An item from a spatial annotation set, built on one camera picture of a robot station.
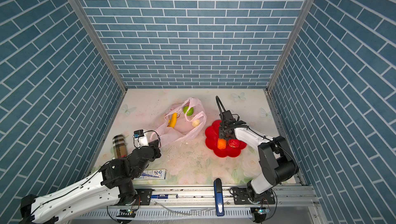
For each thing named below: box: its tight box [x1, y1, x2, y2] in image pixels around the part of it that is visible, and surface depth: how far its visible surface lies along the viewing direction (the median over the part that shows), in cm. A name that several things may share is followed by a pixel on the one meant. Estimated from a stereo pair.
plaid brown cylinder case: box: [112, 134, 128, 159], surface depth 90 cm
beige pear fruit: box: [191, 119, 201, 127], surface depth 98 cm
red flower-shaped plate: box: [204, 119, 247, 158], surface depth 90 cm
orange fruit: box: [217, 138, 227, 150], surface depth 88 cm
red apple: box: [227, 138, 240, 149], surface depth 88 cm
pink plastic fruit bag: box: [149, 97, 207, 146], surface depth 86 cm
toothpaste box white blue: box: [133, 168, 167, 181], surface depth 81 cm
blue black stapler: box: [213, 178, 225, 217], surface depth 73 cm
